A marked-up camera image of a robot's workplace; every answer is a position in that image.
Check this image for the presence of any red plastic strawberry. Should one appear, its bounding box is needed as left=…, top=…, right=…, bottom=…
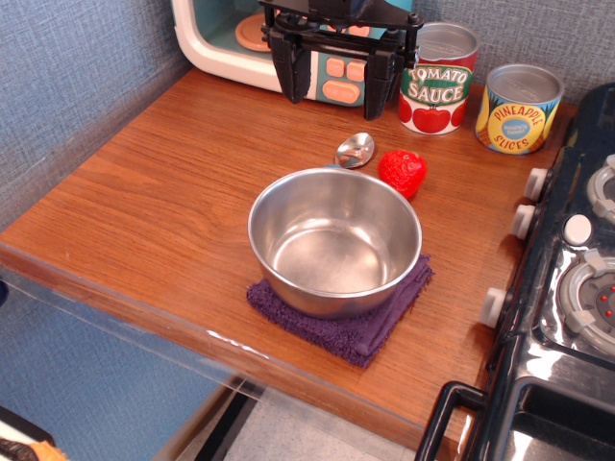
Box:
left=378, top=150, right=428, bottom=199

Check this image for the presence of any metal spoon with blue handle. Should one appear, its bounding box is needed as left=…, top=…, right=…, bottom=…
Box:
left=326, top=133, right=376, bottom=169

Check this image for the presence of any orange microwave plate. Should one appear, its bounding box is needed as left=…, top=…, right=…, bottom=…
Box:
left=234, top=12, right=269, bottom=53

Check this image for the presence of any black toy stove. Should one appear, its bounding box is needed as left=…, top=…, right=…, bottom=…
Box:
left=416, top=84, right=614, bottom=460

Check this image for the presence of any pineapple slices can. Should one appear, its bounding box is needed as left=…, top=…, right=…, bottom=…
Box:
left=475, top=63, right=564, bottom=156

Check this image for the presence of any tomato sauce can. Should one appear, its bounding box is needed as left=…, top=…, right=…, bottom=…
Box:
left=398, top=22, right=480, bottom=135

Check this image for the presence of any white stove knob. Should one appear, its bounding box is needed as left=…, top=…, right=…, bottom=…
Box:
left=480, top=287, right=507, bottom=328
left=510, top=205, right=535, bottom=240
left=524, top=168, right=549, bottom=202

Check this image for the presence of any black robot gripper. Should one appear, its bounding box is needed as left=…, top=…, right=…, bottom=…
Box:
left=260, top=1, right=425, bottom=121

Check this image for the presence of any toy microwave oven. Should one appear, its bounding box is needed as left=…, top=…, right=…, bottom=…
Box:
left=171, top=0, right=414, bottom=109

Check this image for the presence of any purple folded cloth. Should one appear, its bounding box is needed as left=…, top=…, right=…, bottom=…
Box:
left=246, top=255, right=433, bottom=369

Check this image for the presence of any stainless steel bowl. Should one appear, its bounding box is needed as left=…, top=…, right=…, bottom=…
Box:
left=247, top=167, right=423, bottom=319

